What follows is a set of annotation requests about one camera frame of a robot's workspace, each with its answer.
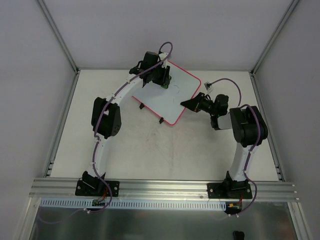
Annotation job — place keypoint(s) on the left aluminium frame post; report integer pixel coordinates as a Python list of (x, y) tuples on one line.
[(57, 34)]

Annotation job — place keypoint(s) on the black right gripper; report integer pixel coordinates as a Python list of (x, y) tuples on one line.
[(159, 75)]

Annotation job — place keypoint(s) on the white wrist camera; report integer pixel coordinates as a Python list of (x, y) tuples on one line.
[(208, 86), (163, 57)]

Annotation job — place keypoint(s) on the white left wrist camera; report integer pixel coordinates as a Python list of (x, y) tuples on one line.
[(208, 86)]

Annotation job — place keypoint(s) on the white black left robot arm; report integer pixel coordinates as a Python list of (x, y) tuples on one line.
[(248, 127)]

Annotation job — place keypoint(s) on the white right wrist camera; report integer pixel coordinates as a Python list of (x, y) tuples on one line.
[(163, 57)]

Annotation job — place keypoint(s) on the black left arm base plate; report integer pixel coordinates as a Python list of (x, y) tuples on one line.
[(239, 190)]

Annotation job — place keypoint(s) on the right aluminium frame post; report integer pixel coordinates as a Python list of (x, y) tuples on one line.
[(278, 29)]

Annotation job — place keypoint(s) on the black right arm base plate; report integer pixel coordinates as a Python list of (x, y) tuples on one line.
[(85, 190)]

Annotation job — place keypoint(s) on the pink-framed whiteboard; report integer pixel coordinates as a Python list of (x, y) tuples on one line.
[(166, 102)]

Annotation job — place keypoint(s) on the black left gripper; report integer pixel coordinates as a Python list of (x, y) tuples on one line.
[(204, 104)]

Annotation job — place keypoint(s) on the aluminium mounting rail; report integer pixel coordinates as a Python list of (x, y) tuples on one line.
[(168, 190)]

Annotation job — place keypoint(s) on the black object bottom edge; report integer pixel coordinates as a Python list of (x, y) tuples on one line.
[(238, 235)]

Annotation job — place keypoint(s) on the white slotted cable duct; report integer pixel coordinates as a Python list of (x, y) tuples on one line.
[(135, 204)]

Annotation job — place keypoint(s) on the green bone-shaped eraser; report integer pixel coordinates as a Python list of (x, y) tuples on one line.
[(165, 86)]

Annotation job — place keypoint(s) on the aluminium frame post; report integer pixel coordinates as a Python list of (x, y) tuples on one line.
[(57, 34), (278, 29)]

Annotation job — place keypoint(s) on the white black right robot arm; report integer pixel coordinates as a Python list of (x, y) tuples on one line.
[(106, 113)]

